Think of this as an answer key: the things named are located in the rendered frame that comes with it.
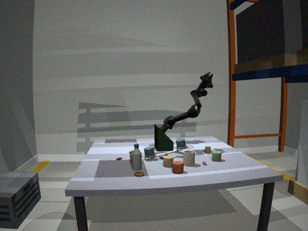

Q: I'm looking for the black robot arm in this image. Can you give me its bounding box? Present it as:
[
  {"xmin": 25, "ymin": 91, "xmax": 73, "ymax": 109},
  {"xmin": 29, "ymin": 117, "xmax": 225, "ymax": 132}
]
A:
[{"xmin": 160, "ymin": 84, "xmax": 213, "ymax": 133}]

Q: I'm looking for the small brown cylinder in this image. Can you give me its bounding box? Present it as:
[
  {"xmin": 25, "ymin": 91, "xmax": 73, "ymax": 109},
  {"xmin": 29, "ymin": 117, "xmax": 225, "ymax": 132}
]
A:
[{"xmin": 205, "ymin": 146, "xmax": 211, "ymax": 154}]

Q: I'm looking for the light blue cup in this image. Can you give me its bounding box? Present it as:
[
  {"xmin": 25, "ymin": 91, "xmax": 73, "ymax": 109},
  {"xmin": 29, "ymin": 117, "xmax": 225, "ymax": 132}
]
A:
[
  {"xmin": 176, "ymin": 139, "xmax": 186, "ymax": 147},
  {"xmin": 144, "ymin": 147, "xmax": 154, "ymax": 156}
]

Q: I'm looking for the orange-brown cylinder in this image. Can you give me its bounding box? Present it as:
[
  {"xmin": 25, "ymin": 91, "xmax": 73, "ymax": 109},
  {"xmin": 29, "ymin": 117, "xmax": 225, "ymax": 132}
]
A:
[{"xmin": 172, "ymin": 161, "xmax": 184, "ymax": 174}]

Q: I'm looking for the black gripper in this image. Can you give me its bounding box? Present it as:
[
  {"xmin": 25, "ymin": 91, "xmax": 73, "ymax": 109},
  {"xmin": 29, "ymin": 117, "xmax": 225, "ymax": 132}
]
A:
[{"xmin": 199, "ymin": 72, "xmax": 213, "ymax": 89}]

